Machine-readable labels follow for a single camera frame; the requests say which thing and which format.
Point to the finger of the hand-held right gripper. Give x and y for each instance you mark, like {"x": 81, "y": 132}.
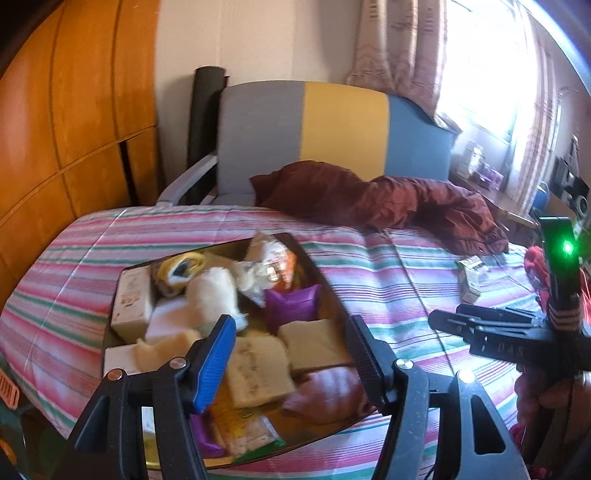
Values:
{"x": 503, "y": 316}
{"x": 457, "y": 324}

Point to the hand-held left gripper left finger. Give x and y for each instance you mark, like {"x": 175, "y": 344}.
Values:
{"x": 214, "y": 364}

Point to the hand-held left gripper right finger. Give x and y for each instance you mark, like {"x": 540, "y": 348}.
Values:
{"x": 369, "y": 364}

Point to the pink plastic packet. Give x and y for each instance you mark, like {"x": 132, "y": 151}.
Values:
{"x": 328, "y": 397}

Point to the white sponge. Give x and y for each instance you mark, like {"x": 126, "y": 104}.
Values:
{"x": 166, "y": 323}

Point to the purple packet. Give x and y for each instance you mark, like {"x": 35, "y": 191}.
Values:
{"x": 295, "y": 307}
{"x": 207, "y": 434}

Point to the yellow green snack packet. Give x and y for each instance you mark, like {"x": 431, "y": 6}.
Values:
{"x": 244, "y": 429}

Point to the gold tray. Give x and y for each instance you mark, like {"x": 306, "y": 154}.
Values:
{"x": 318, "y": 434}

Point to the yellow knit cloth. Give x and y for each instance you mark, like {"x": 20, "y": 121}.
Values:
{"x": 178, "y": 270}

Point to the tall cream box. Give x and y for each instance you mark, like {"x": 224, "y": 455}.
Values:
{"x": 129, "y": 300}

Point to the orange snack packet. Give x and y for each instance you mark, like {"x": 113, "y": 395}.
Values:
{"x": 277, "y": 267}

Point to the green white box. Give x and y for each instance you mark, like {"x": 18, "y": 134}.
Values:
{"x": 473, "y": 277}

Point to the red cloth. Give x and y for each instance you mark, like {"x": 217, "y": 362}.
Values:
{"x": 535, "y": 272}

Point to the striped blanket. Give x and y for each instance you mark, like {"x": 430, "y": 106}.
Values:
{"x": 392, "y": 277}

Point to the wooden desk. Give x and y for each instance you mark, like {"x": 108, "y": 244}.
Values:
{"x": 498, "y": 198}

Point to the blue cup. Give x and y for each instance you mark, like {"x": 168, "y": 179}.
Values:
{"x": 540, "y": 196}

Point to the black tripod equipment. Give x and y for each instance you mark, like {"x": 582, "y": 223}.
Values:
{"x": 572, "y": 184}

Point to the small purple box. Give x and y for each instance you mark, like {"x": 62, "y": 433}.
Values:
{"x": 491, "y": 174}

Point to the small white box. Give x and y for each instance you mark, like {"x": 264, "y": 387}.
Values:
{"x": 474, "y": 159}

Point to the maroon cloth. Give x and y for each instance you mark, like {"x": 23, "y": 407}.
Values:
{"x": 346, "y": 194}

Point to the sheer striped curtain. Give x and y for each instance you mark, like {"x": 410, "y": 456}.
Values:
{"x": 535, "y": 138}

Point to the orange plastic basket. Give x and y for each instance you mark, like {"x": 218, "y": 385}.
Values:
{"x": 9, "y": 392}

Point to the grey yellow blue chair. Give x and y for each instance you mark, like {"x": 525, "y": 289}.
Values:
{"x": 258, "y": 134}

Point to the black rolled mat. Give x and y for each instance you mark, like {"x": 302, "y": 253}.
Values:
{"x": 203, "y": 120}

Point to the patterned pink curtain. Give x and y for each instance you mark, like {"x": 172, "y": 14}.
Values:
{"x": 397, "y": 46}

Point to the wooden wardrobe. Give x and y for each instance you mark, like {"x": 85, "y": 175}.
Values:
{"x": 69, "y": 115}

